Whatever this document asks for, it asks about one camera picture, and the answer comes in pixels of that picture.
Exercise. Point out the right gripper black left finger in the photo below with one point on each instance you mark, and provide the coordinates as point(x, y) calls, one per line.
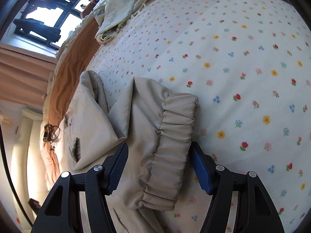
point(61, 212)

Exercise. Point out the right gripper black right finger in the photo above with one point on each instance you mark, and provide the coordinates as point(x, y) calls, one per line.
point(256, 211)

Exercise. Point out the large beige garment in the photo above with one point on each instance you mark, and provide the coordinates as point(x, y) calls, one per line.
point(157, 126)

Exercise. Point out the dark hanging clothes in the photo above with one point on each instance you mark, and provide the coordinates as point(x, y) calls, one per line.
point(39, 26)

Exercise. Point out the cream padded headboard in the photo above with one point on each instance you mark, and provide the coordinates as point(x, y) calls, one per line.
point(27, 168)

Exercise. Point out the left pink curtain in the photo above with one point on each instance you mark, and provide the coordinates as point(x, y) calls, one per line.
point(24, 75)

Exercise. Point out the floral white bed sheet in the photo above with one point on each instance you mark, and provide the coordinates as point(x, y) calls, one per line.
point(248, 62)

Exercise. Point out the rust orange blanket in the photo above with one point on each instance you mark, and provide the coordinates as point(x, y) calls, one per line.
point(72, 59)

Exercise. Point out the crumpled patterned cloth pile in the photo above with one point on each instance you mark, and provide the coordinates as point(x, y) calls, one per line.
point(113, 15)

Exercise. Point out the brown plush toy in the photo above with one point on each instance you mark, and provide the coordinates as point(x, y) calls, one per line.
point(87, 8)

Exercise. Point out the black charger with cables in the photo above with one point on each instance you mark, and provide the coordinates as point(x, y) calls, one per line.
point(51, 133)

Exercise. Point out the black window frame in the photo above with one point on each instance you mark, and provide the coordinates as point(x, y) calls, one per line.
point(64, 15)

